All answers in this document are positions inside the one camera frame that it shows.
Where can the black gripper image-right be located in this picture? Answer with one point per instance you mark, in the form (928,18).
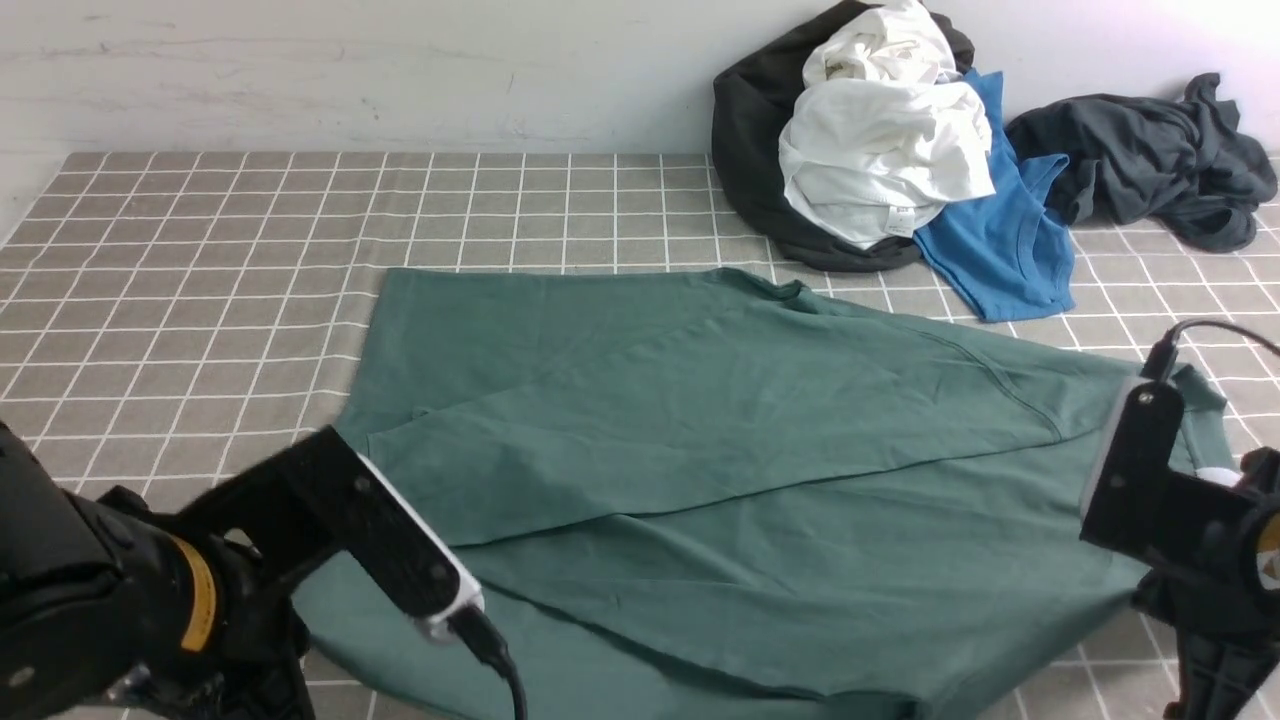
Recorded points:
(1226,640)

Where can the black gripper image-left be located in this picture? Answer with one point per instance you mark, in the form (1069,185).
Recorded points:
(216,669)

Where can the green long-sleeved shirt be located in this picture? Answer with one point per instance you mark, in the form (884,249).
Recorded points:
(706,496)

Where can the blue t-shirt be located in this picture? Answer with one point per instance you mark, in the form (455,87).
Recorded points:
(1006,255)

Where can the white crumpled shirt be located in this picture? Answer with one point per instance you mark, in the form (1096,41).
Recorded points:
(886,133)

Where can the grey checkered tablecloth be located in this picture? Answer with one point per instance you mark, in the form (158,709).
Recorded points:
(169,317)

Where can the dark grey crumpled garment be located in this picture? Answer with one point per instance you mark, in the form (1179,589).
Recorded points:
(1183,163)

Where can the black crumpled garment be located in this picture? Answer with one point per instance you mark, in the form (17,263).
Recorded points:
(753,101)

